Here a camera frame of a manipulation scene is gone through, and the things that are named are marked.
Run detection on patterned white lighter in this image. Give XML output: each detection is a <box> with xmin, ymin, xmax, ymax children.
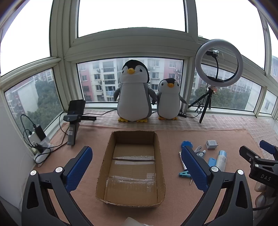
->
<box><xmin>179</xmin><ymin>151</ymin><xmax>187</xmax><ymax>170</ymax></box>

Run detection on black gooseneck phone clamp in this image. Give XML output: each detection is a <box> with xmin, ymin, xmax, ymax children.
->
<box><xmin>206</xmin><ymin>50</ymin><xmax>226</xmax><ymax>82</ymax></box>

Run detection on checked beige cloth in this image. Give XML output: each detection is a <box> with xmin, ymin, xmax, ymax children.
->
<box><xmin>83</xmin><ymin>109</ymin><xmax>278</xmax><ymax>152</ymax></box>

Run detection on white power strip with plugs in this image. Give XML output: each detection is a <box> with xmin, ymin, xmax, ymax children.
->
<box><xmin>32</xmin><ymin>111</ymin><xmax>69</xmax><ymax>161</ymax></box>

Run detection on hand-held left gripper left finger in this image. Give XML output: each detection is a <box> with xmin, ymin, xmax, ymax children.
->
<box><xmin>21</xmin><ymin>146</ymin><xmax>94</xmax><ymax>226</ymax></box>

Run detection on large penguin plush toy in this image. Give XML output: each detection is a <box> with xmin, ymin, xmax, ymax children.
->
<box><xmin>113</xmin><ymin>60</ymin><xmax>158</xmax><ymax>123</ymax></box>

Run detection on black braided cable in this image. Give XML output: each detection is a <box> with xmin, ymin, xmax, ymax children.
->
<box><xmin>252</xmin><ymin>205</ymin><xmax>278</xmax><ymax>212</ymax></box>

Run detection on white plug adapter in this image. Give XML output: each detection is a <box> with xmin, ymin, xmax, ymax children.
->
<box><xmin>205</xmin><ymin>140</ymin><xmax>218</xmax><ymax>150</ymax></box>

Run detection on white charging brick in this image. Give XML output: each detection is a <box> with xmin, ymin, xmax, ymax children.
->
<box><xmin>28</xmin><ymin>131</ymin><xmax>38</xmax><ymax>144</ymax></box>

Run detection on black device on stand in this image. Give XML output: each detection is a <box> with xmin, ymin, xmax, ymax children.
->
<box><xmin>63</xmin><ymin>99</ymin><xmax>97</xmax><ymax>146</ymax></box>

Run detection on black tripod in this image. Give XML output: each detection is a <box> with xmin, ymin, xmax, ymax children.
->
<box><xmin>188</xmin><ymin>85</ymin><xmax>218</xmax><ymax>124</ymax></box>

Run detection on cardboard box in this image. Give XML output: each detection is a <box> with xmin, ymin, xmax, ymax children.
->
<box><xmin>96</xmin><ymin>130</ymin><xmax>166</xmax><ymax>208</ymax></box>

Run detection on white ring light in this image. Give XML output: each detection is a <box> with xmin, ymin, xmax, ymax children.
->
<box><xmin>195</xmin><ymin>39</ymin><xmax>244</xmax><ymax>86</ymax></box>

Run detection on black charging cable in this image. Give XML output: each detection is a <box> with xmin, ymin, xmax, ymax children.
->
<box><xmin>21</xmin><ymin>114</ymin><xmax>36</xmax><ymax>139</ymax></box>

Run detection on white bottle with blue cap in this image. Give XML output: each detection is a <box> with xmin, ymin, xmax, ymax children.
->
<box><xmin>216</xmin><ymin>150</ymin><xmax>227</xmax><ymax>172</ymax></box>

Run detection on small penguin plush toy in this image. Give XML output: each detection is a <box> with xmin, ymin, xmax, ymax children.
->
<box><xmin>151</xmin><ymin>78</ymin><xmax>187</xmax><ymax>120</ymax></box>

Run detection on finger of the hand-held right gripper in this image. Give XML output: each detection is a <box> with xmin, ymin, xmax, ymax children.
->
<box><xmin>259</xmin><ymin>140</ymin><xmax>278</xmax><ymax>156</ymax></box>
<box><xmin>239</xmin><ymin>146</ymin><xmax>264</xmax><ymax>168</ymax></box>

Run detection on white window frame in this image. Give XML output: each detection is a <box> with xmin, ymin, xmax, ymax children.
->
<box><xmin>0</xmin><ymin>0</ymin><xmax>278</xmax><ymax>120</ymax></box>

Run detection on black ring light cable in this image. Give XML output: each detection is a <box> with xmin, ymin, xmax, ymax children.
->
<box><xmin>186</xmin><ymin>99</ymin><xmax>207</xmax><ymax>119</ymax></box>

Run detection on black power bank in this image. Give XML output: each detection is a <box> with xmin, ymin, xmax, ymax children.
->
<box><xmin>32</xmin><ymin>125</ymin><xmax>46</xmax><ymax>142</ymax></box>

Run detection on thin black cable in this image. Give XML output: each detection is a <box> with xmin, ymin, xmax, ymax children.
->
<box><xmin>96</xmin><ymin>110</ymin><xmax>119</xmax><ymax>116</ymax></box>

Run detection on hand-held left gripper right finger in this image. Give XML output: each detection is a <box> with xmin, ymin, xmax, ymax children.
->
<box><xmin>181</xmin><ymin>146</ymin><xmax>253</xmax><ymax>226</ymax></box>

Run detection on person's right hand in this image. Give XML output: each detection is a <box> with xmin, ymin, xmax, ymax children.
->
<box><xmin>254</xmin><ymin>180</ymin><xmax>278</xmax><ymax>209</ymax></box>

